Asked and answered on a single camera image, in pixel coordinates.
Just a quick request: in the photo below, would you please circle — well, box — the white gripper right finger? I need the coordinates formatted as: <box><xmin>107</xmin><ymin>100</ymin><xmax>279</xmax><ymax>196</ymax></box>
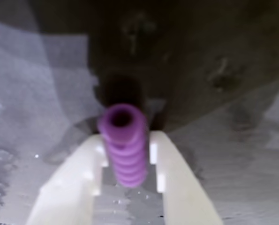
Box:
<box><xmin>149</xmin><ymin>130</ymin><xmax>225</xmax><ymax>225</ymax></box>

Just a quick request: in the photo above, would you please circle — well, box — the purple ribbed pen grip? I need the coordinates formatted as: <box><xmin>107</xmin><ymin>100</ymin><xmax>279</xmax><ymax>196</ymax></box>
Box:
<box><xmin>97</xmin><ymin>103</ymin><xmax>150</xmax><ymax>188</ymax></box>

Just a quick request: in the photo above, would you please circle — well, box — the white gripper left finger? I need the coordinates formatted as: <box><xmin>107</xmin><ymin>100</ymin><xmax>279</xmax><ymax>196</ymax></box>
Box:
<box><xmin>26</xmin><ymin>135</ymin><xmax>107</xmax><ymax>225</ymax></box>

